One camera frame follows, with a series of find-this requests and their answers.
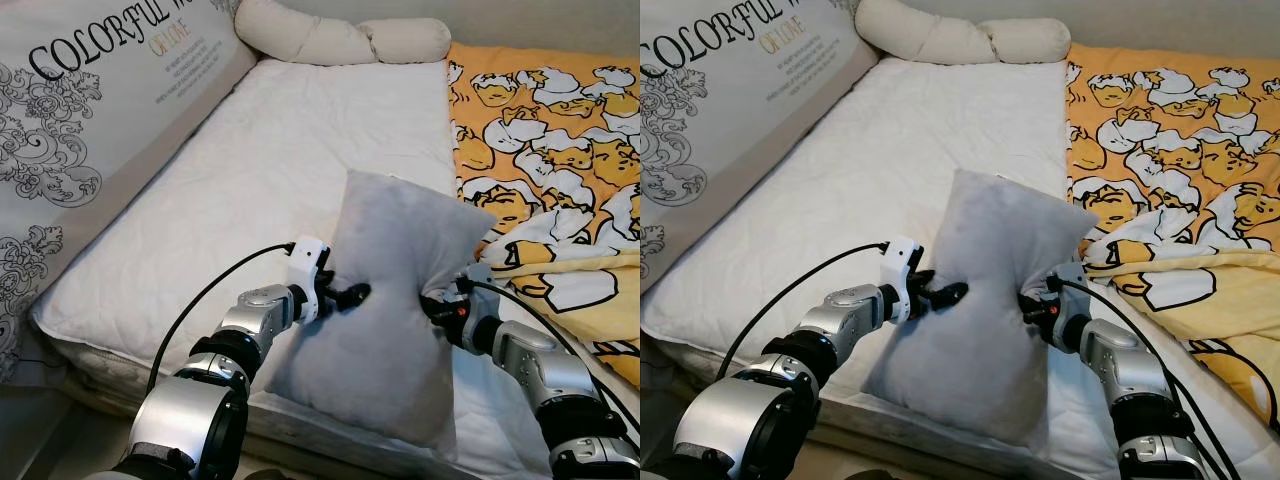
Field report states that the yellow cartoon print blanket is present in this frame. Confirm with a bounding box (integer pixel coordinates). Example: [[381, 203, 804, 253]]
[[447, 42, 641, 386], [1065, 42, 1280, 431]]

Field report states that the white quilted bed mattress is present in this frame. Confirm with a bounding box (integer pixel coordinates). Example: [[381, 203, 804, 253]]
[[30, 58, 641, 480], [640, 58, 1131, 480]]

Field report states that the cream bolster pillow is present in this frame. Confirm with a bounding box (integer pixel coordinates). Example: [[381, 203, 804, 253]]
[[855, 0, 1073, 67], [233, 0, 453, 67]]

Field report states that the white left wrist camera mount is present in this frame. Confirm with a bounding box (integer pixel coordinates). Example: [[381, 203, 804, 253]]
[[283, 236, 333, 323], [882, 235, 926, 323]]

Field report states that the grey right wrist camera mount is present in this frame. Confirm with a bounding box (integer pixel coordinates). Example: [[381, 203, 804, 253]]
[[1052, 262, 1089, 321], [462, 262, 496, 301]]

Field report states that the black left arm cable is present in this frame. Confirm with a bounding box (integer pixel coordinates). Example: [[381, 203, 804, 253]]
[[715, 242, 891, 381], [145, 242, 298, 396]]

